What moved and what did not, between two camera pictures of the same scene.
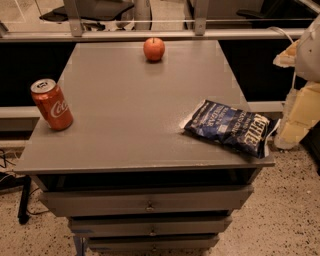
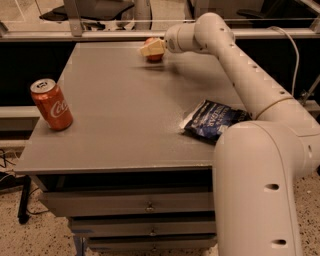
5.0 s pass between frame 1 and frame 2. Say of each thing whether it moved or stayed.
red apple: stayed
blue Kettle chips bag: stayed
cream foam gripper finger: moved
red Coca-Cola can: stayed
